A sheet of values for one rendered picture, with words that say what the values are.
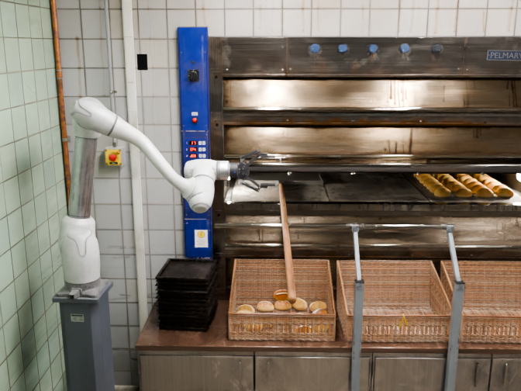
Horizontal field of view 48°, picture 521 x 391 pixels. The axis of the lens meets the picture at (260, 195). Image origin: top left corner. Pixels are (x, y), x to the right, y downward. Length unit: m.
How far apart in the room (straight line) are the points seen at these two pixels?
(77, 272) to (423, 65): 2.06
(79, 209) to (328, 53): 1.53
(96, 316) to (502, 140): 2.32
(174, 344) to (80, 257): 0.76
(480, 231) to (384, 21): 1.31
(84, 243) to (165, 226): 0.91
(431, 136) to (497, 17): 0.70
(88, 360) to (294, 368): 1.03
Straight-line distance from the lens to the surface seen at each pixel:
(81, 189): 2.81
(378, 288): 3.52
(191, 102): 3.27
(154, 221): 3.47
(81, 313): 2.74
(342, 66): 3.29
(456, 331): 3.12
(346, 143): 3.32
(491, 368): 3.35
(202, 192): 2.61
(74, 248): 2.65
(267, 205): 3.37
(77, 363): 2.86
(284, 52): 3.27
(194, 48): 3.25
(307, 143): 3.30
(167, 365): 3.19
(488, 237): 3.64
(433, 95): 3.38
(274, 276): 3.45
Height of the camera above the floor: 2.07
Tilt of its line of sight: 14 degrees down
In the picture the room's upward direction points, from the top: straight up
